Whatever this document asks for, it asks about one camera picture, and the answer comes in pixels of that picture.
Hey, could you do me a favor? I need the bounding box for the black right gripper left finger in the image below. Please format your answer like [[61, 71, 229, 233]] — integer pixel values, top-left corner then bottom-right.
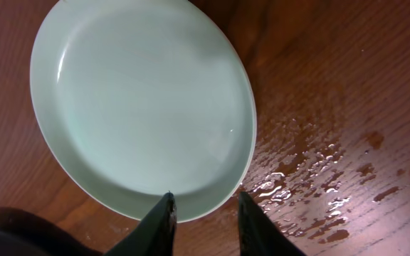
[[104, 192, 177, 256]]

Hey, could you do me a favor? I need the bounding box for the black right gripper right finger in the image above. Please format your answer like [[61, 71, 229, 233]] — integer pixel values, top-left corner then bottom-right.
[[238, 191, 305, 256]]

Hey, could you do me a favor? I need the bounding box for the green plate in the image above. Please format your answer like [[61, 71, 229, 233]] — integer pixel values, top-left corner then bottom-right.
[[30, 0, 256, 223]]

